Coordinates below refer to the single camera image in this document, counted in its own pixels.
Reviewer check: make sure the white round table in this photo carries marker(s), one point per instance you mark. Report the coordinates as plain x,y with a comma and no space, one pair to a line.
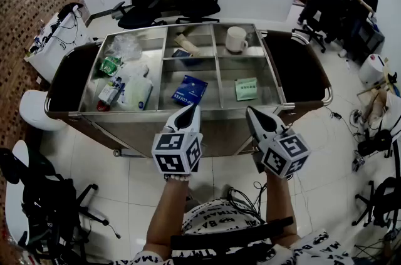
14,204

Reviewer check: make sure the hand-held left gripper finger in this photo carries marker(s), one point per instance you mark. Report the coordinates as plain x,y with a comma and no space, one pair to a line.
172,121
196,122

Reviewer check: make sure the green snack packet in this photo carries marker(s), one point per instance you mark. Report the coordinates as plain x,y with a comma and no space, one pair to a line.
110,65

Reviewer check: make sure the small red packet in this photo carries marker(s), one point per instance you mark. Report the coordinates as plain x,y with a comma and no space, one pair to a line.
101,106

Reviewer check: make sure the white mug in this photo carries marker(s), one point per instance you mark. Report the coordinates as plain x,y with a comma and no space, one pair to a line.
235,38

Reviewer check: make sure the person's left forearm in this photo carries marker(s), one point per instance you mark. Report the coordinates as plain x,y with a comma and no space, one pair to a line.
166,210

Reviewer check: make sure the black case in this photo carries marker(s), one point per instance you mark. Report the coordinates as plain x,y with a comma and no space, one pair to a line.
371,36

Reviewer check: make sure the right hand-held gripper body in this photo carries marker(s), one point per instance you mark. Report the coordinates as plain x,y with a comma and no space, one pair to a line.
288,157

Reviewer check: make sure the white and blue carton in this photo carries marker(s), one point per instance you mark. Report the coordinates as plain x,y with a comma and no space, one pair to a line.
110,91

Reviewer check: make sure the white plastic bag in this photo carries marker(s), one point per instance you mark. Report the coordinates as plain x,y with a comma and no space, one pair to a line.
134,69

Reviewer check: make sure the clear plastic bag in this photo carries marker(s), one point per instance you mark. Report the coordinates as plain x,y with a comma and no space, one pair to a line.
127,47

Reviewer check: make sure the dark blue small packet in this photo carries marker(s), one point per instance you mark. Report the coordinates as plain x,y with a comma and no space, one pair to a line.
181,54

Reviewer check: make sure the person's right forearm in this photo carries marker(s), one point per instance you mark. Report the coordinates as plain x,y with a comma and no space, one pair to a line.
280,204

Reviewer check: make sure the stainless steel compartment cart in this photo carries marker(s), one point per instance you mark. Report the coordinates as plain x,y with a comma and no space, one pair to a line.
188,129

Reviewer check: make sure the white toilet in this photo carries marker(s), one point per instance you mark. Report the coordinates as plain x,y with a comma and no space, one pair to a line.
37,110

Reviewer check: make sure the white cylinder appliance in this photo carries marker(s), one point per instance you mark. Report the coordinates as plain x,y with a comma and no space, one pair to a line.
371,69

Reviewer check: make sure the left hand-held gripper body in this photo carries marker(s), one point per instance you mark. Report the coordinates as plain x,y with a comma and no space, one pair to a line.
175,160

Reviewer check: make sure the black bag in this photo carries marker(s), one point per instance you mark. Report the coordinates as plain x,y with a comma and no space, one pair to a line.
376,141

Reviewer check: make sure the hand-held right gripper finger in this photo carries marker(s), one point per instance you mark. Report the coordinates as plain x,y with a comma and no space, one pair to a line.
255,129
277,122

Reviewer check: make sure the black swivel chair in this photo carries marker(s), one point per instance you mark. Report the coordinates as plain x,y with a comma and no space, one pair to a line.
385,201

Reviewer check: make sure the blue drip coffee packet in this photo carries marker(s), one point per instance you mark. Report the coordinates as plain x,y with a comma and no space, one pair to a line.
189,90

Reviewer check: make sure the black chair with gear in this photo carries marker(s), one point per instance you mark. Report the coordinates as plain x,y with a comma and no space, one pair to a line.
47,201

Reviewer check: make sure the person's printed white clothing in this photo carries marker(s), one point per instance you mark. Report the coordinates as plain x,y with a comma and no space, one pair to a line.
216,223

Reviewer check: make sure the pale green sachet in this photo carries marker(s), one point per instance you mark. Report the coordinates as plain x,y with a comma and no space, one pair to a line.
246,89

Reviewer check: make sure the white sink cabinet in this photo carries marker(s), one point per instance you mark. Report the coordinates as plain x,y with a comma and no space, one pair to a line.
59,54

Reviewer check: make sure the white tissue pack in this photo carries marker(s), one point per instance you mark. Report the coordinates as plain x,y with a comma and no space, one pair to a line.
136,94

